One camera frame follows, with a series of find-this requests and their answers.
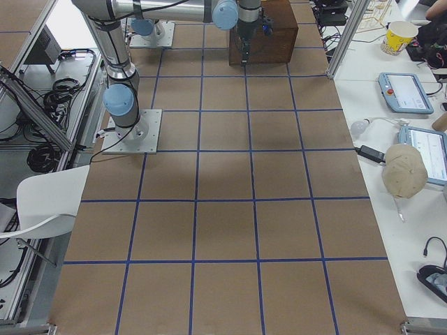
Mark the dark brown wooden drawer cabinet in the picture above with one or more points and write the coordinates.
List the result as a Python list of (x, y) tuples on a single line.
[(268, 40)]

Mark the white light bulb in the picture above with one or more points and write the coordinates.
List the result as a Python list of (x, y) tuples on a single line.
[(359, 127)]

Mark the yellow popcorn cup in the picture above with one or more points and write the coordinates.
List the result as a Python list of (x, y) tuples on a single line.
[(398, 36)]

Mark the upper blue teach pendant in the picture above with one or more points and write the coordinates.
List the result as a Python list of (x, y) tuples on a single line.
[(403, 93)]

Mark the blue teach pendant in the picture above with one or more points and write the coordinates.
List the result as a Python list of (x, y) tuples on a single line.
[(432, 147), (403, 93)]

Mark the black power adapter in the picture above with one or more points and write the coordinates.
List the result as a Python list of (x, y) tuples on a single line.
[(370, 154)]

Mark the grey electronics box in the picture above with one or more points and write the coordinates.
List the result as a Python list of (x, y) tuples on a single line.
[(45, 50)]

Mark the beige baseball cap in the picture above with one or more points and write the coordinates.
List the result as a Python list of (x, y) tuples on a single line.
[(404, 174)]

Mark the lower blue teach pendant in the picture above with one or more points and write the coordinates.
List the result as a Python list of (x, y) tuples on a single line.
[(432, 147)]

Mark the white plastic chair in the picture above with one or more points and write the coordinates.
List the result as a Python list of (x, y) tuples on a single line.
[(47, 205)]

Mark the aluminium frame post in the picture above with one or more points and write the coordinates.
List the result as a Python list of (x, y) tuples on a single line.
[(349, 31)]

